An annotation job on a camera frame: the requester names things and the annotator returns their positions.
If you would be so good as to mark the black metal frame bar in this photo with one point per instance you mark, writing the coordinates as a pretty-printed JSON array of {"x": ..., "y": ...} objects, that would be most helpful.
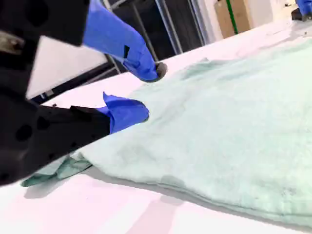
[{"x": 73, "y": 78}]

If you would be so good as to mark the brown cardboard box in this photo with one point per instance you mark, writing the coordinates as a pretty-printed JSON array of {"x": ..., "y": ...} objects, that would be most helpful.
[{"x": 243, "y": 14}]

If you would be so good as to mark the green pole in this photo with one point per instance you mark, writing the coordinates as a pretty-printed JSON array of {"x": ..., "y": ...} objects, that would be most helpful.
[{"x": 231, "y": 17}]

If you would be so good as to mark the pale green T-shirt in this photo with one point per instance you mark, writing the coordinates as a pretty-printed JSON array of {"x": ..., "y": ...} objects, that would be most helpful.
[{"x": 219, "y": 122}]

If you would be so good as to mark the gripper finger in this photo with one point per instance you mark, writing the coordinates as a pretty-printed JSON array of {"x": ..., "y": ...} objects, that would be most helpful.
[
  {"x": 126, "y": 114},
  {"x": 117, "y": 36}
]

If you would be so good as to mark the silver metal rack post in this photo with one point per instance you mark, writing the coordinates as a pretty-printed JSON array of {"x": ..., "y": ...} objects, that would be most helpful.
[{"x": 168, "y": 24}]

